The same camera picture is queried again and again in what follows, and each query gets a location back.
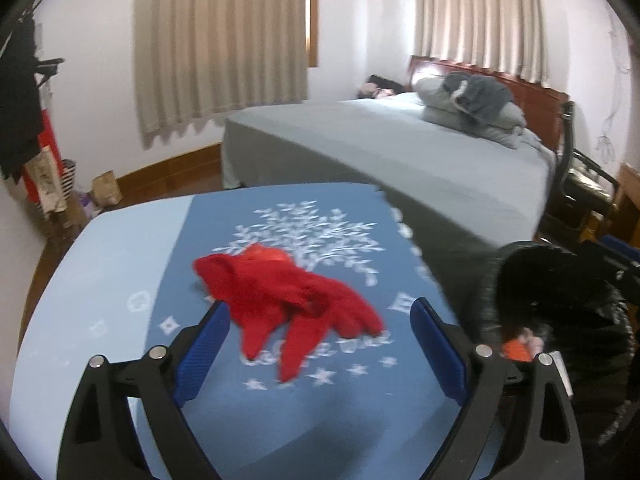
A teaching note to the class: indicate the red wooden headboard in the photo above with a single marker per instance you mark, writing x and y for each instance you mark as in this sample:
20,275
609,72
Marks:
544,108

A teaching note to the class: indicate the white cardboard box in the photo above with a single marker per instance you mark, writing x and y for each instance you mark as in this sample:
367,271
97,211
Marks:
556,356

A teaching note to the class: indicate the grey folded quilt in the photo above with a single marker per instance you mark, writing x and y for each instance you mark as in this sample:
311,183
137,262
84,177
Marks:
509,129

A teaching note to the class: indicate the black bag beside bed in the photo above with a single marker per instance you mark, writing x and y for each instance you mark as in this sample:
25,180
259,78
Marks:
377,87

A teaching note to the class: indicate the black trash bin with liner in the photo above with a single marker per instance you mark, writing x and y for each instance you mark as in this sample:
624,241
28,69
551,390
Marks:
565,300

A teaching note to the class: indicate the brown paper bag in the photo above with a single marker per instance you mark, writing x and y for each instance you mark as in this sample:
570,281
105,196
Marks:
105,190

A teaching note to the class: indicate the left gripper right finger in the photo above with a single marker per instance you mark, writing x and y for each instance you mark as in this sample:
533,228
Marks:
540,433

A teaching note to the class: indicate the red hanging bag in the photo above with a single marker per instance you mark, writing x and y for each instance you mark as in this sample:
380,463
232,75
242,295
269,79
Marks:
46,138

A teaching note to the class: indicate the beige tote bag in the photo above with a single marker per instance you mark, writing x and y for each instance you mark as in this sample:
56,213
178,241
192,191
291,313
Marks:
43,172

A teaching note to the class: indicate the beige curtain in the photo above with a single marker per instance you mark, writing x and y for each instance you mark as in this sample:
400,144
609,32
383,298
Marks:
196,58
503,36

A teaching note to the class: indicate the bed with grey sheet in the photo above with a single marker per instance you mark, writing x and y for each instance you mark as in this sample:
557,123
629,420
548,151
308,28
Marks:
461,196

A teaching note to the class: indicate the wooden coat rack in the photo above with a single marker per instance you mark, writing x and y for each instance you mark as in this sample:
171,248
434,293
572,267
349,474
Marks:
60,227

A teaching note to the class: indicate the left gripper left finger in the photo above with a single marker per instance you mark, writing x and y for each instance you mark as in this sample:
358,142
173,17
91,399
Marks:
100,440

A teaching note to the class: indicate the black office chair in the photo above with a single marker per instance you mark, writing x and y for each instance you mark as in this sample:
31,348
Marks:
582,193

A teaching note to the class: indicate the striped basket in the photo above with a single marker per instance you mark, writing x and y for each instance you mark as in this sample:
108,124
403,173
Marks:
68,177

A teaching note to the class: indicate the orange foam net small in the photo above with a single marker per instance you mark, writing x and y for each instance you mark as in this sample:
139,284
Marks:
516,351

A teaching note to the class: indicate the wooden desk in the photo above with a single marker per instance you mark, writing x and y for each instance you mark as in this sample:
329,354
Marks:
623,223

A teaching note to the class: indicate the black hanging coat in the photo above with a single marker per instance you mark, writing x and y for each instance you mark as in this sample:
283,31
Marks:
20,108

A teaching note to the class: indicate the pink foam strip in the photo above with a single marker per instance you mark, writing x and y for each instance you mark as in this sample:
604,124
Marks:
531,342

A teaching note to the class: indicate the red knit glove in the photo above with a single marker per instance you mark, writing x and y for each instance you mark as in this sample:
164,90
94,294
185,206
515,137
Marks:
265,290

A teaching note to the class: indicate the dark grey towel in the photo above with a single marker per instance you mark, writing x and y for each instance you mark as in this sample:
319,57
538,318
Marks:
480,97

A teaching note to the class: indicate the beige right curtain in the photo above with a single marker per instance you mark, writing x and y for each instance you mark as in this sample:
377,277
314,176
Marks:
503,36

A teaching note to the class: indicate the beige left curtain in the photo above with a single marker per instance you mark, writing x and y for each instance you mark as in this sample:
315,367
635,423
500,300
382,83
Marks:
196,58

